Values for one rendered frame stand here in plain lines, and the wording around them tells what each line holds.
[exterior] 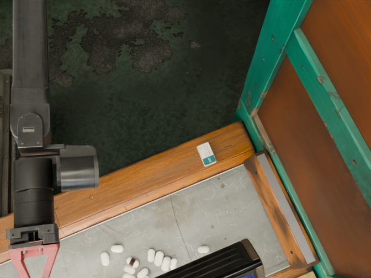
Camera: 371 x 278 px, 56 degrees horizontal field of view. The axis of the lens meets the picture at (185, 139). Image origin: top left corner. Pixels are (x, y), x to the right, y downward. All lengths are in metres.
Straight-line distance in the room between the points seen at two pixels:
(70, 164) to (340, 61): 0.42
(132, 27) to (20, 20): 1.45
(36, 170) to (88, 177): 0.08
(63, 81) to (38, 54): 1.40
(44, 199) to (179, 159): 0.51
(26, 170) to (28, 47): 0.21
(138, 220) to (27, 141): 0.52
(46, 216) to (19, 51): 0.28
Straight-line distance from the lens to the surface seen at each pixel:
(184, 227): 1.00
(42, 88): 0.61
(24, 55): 0.65
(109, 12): 2.18
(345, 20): 0.48
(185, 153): 0.99
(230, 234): 1.00
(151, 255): 0.99
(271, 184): 0.90
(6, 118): 1.65
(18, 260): 0.57
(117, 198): 1.00
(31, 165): 0.57
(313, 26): 0.54
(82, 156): 0.59
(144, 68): 1.96
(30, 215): 0.56
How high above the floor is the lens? 1.73
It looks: 75 degrees down
